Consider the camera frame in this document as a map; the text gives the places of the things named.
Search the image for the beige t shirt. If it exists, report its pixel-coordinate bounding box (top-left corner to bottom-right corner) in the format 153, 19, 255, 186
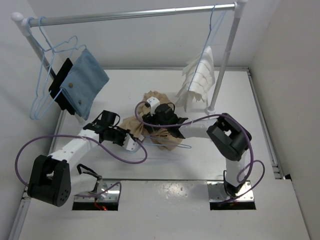
119, 90, 186, 152

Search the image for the blue wire hanger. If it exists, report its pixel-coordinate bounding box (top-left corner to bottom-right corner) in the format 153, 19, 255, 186
126, 136, 192, 153

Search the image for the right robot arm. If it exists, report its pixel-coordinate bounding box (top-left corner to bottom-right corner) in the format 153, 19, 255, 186
137, 101, 252, 198

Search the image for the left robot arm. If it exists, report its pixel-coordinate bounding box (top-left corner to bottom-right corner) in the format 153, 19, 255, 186
27, 110, 143, 207

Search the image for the white cloth on hanger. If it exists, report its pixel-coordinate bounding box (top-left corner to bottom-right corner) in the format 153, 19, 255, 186
175, 46, 216, 111

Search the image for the empty blue hanger left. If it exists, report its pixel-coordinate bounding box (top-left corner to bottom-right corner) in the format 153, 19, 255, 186
26, 16, 79, 120

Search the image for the blue hanger with white cloth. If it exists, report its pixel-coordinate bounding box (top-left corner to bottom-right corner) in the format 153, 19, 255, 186
188, 3, 227, 90

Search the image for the blue hanger with denim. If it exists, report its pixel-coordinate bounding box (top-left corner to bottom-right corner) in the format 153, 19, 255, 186
29, 17, 86, 120

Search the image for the blue denim cloth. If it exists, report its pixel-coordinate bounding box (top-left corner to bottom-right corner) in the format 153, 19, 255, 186
60, 48, 110, 120

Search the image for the black cloth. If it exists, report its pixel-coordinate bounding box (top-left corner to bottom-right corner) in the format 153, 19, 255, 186
48, 58, 75, 115

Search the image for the metal clothes rack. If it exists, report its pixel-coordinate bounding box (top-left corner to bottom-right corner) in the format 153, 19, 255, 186
11, 0, 247, 114

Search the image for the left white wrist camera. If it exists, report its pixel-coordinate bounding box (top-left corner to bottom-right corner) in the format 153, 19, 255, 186
123, 133, 138, 152

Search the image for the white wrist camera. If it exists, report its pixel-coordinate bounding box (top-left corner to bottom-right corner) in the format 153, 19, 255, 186
146, 97, 160, 116
123, 133, 138, 152

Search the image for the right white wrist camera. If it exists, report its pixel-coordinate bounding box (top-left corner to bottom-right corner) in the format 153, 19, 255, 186
146, 97, 160, 116

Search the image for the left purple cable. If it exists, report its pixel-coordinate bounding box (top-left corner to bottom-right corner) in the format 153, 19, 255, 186
14, 129, 148, 198

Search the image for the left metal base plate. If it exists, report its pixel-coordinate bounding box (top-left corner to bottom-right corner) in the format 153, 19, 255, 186
74, 180, 122, 203

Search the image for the metal base plate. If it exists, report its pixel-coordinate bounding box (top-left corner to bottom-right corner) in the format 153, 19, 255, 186
74, 180, 122, 203
207, 180, 255, 203

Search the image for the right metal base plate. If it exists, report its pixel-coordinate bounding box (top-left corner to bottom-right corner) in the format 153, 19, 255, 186
207, 180, 255, 203

